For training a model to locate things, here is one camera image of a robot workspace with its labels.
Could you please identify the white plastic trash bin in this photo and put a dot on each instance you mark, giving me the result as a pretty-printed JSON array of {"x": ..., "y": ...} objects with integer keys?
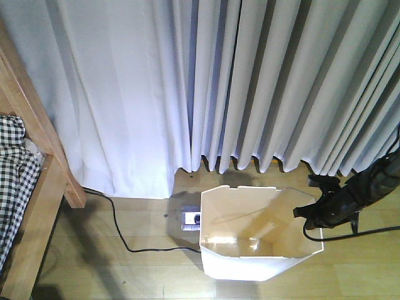
[{"x": 250, "y": 233}]

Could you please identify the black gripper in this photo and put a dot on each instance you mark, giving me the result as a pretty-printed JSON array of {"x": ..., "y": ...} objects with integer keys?
[{"x": 336, "y": 206}]

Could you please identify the floor power socket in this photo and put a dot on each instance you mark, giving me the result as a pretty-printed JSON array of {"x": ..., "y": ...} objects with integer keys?
[{"x": 190, "y": 218}]

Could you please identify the wooden bed frame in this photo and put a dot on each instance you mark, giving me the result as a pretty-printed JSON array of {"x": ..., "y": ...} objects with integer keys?
[{"x": 55, "y": 183}]

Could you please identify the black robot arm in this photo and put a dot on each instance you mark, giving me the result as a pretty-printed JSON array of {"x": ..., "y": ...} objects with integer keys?
[{"x": 372, "y": 184}]

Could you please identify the black white checkered bedding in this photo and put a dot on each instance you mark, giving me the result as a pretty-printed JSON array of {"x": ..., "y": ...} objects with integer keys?
[{"x": 20, "y": 170}]

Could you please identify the white pleated curtain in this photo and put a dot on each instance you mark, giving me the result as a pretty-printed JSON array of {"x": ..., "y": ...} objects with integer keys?
[{"x": 139, "y": 89}]

